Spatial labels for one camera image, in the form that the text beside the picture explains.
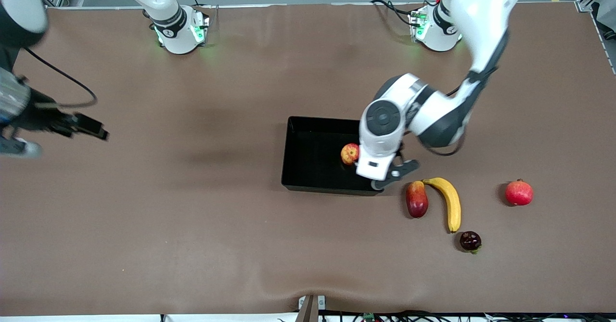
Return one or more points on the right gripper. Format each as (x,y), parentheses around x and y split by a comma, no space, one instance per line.
(40,117)

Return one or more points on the red yellow apple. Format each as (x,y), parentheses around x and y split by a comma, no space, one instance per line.
(349,153)

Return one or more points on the yellow banana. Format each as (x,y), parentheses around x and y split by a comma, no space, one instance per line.
(450,197)

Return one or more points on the black plastic box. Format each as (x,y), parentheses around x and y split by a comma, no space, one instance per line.
(313,158)

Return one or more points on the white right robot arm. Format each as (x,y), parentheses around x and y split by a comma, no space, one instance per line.
(175,33)

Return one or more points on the red yellow mango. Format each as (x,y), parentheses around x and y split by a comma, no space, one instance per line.
(417,199)

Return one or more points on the dark purple mangosteen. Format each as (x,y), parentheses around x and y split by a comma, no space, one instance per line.
(470,241)

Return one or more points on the red pomegranate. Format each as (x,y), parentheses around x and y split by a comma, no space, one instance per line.
(519,193)

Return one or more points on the brown table cover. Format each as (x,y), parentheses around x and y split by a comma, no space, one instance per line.
(192,216)

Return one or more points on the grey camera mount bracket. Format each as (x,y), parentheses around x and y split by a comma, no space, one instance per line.
(308,310)

